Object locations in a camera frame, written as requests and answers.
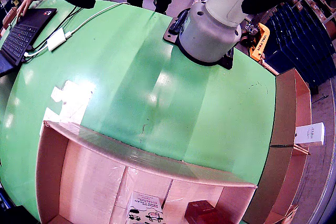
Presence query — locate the white d'Alba carton box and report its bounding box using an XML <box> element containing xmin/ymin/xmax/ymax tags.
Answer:
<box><xmin>294</xmin><ymin>122</ymin><xmax>326</xmax><ymax>146</ymax></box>

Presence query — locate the shallow cardboard tray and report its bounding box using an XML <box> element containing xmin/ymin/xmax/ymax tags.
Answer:
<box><xmin>35</xmin><ymin>120</ymin><xmax>258</xmax><ymax>224</ymax></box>

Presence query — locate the cow print hand cream box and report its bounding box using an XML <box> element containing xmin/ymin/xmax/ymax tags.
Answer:
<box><xmin>125</xmin><ymin>191</ymin><xmax>165</xmax><ymax>224</ymax></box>

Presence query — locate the brown red carton box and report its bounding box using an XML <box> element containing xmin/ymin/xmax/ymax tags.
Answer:
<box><xmin>183</xmin><ymin>199</ymin><xmax>227</xmax><ymax>224</ymax></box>

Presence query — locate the bare person hand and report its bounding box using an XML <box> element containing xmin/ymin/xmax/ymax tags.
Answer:
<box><xmin>16</xmin><ymin>0</ymin><xmax>34</xmax><ymax>25</ymax></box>

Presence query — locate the dark blue pallet stack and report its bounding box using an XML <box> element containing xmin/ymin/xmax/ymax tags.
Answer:
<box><xmin>262</xmin><ymin>0</ymin><xmax>336</xmax><ymax>94</ymax></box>

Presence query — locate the yellow pallet jack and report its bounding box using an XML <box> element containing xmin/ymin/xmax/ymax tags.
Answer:
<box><xmin>241</xmin><ymin>22</ymin><xmax>271</xmax><ymax>61</ymax></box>

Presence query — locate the black laptop keyboard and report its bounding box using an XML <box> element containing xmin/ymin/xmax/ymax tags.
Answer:
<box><xmin>0</xmin><ymin>7</ymin><xmax>58</xmax><ymax>67</ymax></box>

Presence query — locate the flattened patterned white carton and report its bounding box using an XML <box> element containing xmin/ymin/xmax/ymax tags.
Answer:
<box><xmin>43</xmin><ymin>79</ymin><xmax>95</xmax><ymax>127</ymax></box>

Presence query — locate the black laptop cable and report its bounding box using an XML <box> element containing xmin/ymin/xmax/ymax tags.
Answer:
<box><xmin>27</xmin><ymin>5</ymin><xmax>82</xmax><ymax>52</ymax></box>

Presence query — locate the thin white cable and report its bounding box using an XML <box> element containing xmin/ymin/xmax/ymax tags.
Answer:
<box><xmin>68</xmin><ymin>2</ymin><xmax>131</xmax><ymax>37</ymax></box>

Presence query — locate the white cable plug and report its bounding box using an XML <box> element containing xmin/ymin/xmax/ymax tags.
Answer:
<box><xmin>47</xmin><ymin>28</ymin><xmax>74</xmax><ymax>52</ymax></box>

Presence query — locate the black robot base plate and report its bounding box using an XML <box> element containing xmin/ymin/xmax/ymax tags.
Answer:
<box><xmin>162</xmin><ymin>8</ymin><xmax>235</xmax><ymax>71</ymax></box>

